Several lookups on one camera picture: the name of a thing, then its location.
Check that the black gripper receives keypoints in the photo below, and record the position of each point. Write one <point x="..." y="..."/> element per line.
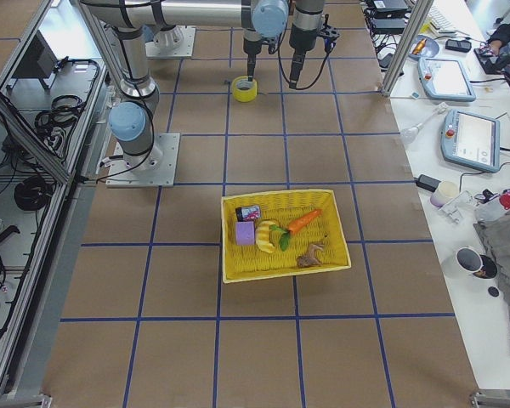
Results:
<point x="302" y="42"/>
<point x="251" y="47"/>

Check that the yellow tape roll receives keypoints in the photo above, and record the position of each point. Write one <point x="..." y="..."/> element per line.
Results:
<point x="244" y="90"/>

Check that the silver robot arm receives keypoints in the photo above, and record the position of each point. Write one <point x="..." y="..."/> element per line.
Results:
<point x="306" y="17"/>
<point x="131" y="121"/>

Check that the brass cylinder tool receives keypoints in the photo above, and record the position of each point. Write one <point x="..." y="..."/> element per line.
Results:
<point x="419" y="46"/>

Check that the blue plate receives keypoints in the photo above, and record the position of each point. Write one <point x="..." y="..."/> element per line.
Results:
<point x="431" y="50"/>

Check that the upper teach pendant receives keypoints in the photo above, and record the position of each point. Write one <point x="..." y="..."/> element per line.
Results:
<point x="445" y="79"/>

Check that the teach pendant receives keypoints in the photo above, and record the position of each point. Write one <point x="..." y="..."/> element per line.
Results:
<point x="471" y="140"/>
<point x="445" y="79"/>

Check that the small dark bottle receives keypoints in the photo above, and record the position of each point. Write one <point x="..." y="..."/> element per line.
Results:
<point x="248" y="213"/>

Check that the toy carrot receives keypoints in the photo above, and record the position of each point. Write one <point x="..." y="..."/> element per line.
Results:
<point x="299" y="223"/>

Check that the purple foam block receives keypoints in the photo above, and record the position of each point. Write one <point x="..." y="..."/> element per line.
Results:
<point x="245" y="233"/>

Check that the toy bread croissant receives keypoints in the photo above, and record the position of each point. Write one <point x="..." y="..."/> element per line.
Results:
<point x="262" y="236"/>

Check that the yellow plastic basket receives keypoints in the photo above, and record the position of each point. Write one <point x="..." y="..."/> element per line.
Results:
<point x="248" y="263"/>

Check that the black power adapter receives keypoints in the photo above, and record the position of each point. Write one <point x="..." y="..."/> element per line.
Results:
<point x="427" y="183"/>

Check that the lower teach pendant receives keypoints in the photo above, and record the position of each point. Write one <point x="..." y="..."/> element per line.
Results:
<point x="471" y="140"/>

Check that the white paper cup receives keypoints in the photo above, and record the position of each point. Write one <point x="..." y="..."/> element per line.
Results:
<point x="444" y="192"/>

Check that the brown toy animal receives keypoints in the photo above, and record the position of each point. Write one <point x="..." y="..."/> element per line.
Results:
<point x="309" y="258"/>

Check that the white mug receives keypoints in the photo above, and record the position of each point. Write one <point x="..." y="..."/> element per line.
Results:
<point x="468" y="261"/>

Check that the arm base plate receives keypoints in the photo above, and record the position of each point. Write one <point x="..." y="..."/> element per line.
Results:
<point x="157" y="170"/>
<point x="177" y="43"/>

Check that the aluminium frame post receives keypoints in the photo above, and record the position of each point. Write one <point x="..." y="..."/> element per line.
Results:
<point x="419" y="14"/>

